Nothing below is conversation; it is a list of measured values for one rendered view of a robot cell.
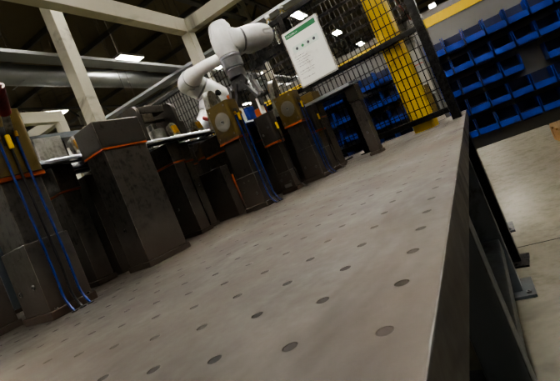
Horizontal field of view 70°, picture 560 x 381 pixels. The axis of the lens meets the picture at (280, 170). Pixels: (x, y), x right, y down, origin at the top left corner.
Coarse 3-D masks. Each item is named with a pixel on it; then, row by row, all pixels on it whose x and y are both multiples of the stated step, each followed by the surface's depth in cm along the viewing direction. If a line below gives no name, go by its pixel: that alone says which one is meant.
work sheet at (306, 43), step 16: (288, 32) 211; (304, 32) 206; (320, 32) 202; (288, 48) 213; (304, 48) 208; (320, 48) 204; (304, 64) 210; (320, 64) 206; (336, 64) 201; (304, 80) 212
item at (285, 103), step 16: (288, 96) 148; (288, 112) 149; (304, 112) 150; (288, 128) 151; (304, 128) 148; (304, 144) 149; (320, 144) 151; (304, 160) 150; (320, 160) 149; (320, 176) 148
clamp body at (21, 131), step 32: (0, 128) 66; (0, 160) 65; (32, 160) 69; (0, 192) 65; (32, 192) 68; (0, 224) 68; (32, 224) 65; (32, 256) 65; (64, 256) 69; (32, 288) 65; (64, 288) 67; (32, 320) 68
